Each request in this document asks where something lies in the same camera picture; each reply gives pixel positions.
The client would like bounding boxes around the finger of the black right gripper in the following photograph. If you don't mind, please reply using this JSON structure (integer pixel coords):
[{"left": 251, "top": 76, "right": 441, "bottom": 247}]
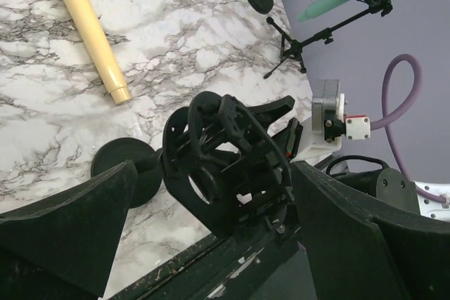
[
  {"left": 248, "top": 96, "right": 295, "bottom": 128},
  {"left": 272, "top": 117, "right": 303, "bottom": 161}
]

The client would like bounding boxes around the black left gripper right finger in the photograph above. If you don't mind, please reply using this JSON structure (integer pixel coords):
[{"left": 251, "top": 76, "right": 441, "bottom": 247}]
[{"left": 292, "top": 162, "right": 449, "bottom": 299}]

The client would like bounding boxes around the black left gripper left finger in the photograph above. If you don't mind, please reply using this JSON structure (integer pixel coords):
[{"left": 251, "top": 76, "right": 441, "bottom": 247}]
[{"left": 1, "top": 162, "right": 137, "bottom": 297}]

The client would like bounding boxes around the black shock mount desk stand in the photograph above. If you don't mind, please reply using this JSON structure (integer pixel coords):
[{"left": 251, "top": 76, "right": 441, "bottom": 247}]
[{"left": 91, "top": 91, "right": 293, "bottom": 240}]

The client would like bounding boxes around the cream yellow microphone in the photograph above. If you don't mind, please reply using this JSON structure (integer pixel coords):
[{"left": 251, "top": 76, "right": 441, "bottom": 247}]
[{"left": 63, "top": 0, "right": 131, "bottom": 105}]

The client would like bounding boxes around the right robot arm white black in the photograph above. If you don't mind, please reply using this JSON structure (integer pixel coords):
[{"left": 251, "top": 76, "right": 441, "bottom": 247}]
[{"left": 273, "top": 94, "right": 449, "bottom": 222}]

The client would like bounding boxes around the black tripod shock mount stand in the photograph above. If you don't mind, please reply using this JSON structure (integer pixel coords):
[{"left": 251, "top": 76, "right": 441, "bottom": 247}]
[{"left": 263, "top": 0, "right": 394, "bottom": 79}]

